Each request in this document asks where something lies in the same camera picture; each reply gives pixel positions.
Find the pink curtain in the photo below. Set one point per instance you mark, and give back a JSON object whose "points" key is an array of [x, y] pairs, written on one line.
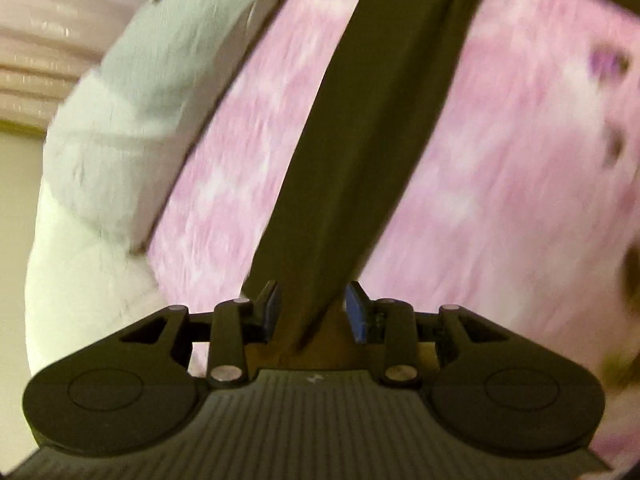
{"points": [[55, 40]]}

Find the pale pillow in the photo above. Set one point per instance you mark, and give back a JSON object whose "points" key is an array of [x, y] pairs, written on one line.
{"points": [[80, 290]]}

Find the dark brown garment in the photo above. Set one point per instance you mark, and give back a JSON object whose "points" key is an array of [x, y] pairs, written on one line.
{"points": [[370, 125]]}

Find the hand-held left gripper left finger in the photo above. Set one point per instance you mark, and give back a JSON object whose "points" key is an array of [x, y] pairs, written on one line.
{"points": [[271, 312]]}

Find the grey-green pillow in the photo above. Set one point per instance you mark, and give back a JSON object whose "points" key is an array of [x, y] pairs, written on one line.
{"points": [[150, 105]]}

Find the pink floral bed sheet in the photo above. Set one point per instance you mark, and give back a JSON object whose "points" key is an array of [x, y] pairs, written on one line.
{"points": [[500, 170]]}

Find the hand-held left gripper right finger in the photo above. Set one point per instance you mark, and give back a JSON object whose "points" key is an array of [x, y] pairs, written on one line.
{"points": [[357, 316]]}

